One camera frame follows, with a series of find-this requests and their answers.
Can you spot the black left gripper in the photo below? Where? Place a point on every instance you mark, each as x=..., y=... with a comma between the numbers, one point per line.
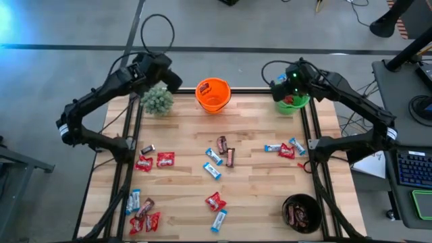
x=153, y=69

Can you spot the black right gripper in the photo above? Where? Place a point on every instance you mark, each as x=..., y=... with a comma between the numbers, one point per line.
x=302, y=81

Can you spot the dark candy bar wrapper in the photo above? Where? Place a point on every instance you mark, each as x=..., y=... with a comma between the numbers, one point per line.
x=204, y=87

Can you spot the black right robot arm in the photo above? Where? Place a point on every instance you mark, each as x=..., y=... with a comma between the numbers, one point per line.
x=357, y=101

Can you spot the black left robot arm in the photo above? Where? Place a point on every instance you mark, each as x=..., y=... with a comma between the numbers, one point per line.
x=101, y=92

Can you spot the green plastic bucket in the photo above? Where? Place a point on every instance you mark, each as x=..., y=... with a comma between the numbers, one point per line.
x=293, y=108

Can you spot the green plant in white pot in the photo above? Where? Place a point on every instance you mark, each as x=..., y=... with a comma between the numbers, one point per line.
x=157, y=101

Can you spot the orange plastic bucket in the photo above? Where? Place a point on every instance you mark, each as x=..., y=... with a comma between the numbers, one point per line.
x=216, y=103

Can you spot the small dark chocolate bar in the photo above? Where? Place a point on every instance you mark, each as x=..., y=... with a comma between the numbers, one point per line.
x=147, y=149

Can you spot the small red clip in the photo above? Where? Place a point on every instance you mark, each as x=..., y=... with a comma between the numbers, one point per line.
x=299, y=164

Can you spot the black stand foot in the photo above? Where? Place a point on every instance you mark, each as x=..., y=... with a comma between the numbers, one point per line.
x=383, y=27

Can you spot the grey desk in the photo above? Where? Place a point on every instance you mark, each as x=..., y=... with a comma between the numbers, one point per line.
x=398, y=101

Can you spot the white paper sheet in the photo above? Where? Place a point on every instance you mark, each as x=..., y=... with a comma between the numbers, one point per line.
x=373, y=165

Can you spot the black stand pole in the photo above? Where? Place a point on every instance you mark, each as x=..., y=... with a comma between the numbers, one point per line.
x=410, y=50

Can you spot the red striped mat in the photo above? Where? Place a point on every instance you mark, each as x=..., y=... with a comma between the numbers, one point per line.
x=401, y=27

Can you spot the round black device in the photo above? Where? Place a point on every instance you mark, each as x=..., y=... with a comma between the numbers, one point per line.
x=422, y=106

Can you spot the black desk device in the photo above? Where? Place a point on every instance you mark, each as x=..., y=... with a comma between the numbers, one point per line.
x=425, y=72

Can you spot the black plastic bucket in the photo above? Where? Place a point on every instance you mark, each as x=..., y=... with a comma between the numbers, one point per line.
x=314, y=206

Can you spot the backlit black keyboard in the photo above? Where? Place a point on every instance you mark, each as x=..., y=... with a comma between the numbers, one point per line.
x=416, y=170

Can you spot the black desk caster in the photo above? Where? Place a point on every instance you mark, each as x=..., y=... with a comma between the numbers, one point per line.
x=390, y=214

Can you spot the grey metal side table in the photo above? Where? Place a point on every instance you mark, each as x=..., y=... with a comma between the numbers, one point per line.
x=20, y=162

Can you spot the green-rimmed black pad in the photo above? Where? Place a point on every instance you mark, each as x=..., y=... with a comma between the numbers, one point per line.
x=425, y=204

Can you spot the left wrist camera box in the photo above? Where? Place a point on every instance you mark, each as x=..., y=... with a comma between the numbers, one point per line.
x=173, y=81

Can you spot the black aluminium table frame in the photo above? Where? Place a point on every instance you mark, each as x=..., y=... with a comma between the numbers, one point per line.
x=249, y=90

